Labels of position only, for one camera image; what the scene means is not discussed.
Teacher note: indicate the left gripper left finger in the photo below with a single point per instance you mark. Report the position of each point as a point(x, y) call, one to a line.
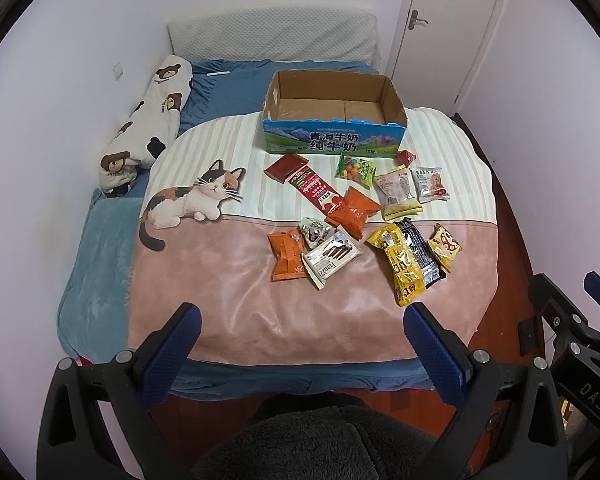
point(162, 354)

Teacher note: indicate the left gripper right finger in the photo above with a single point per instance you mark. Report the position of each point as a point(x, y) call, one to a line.
point(442, 354)

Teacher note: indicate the yellow black noodle packet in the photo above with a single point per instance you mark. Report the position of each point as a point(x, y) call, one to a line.
point(414, 268)

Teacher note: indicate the gumball candy bag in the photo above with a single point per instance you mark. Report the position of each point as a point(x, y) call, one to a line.
point(355, 169)

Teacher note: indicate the light blue fleece blanket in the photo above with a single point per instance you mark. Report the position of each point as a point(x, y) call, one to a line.
point(93, 314)

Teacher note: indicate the small yellow snack packet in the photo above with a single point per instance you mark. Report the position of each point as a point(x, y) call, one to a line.
point(444, 247)

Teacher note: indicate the white chocolate stick packet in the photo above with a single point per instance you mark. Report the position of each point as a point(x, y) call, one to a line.
point(327, 258)

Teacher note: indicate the cat print blanket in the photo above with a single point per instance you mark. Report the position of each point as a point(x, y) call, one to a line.
point(225, 265)

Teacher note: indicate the dark fuzzy garment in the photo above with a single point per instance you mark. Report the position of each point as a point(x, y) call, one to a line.
point(329, 435)

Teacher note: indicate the orange snack bag left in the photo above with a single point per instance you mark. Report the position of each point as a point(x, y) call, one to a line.
point(288, 248)

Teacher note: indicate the orange snack bag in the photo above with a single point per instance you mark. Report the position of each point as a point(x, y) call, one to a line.
point(353, 212)
point(288, 248)

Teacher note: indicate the orange snack bag right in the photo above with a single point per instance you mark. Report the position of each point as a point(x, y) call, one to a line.
point(353, 212)

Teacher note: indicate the white dog print packet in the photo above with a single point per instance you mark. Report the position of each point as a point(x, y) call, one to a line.
point(429, 185)

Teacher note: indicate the clear pastry packet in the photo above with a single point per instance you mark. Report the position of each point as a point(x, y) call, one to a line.
point(397, 197)

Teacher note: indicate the small white cookie packet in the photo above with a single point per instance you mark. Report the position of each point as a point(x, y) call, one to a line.
point(314, 231)

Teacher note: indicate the small red packet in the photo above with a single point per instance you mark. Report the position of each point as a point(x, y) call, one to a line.
point(405, 158)

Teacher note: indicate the red long snack packet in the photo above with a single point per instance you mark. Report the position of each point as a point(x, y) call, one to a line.
point(316, 190)

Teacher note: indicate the bear print long pillow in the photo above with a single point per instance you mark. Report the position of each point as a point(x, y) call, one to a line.
point(150, 129)

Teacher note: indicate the dark red flat packet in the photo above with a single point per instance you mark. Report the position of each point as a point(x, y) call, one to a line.
point(284, 167)

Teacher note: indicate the cardboard milk box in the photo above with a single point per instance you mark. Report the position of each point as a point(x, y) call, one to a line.
point(332, 112)

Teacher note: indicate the blue bed sheet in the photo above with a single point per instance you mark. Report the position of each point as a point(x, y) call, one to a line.
point(223, 88)

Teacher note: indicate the white door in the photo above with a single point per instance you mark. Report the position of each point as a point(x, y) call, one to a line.
point(434, 65)

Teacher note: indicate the grey padded headboard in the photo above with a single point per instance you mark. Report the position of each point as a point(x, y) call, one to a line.
point(279, 33)

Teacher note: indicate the white wall socket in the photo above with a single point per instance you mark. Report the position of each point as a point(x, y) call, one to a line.
point(117, 71)

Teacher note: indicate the metal door handle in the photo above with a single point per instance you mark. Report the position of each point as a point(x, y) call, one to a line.
point(416, 20)

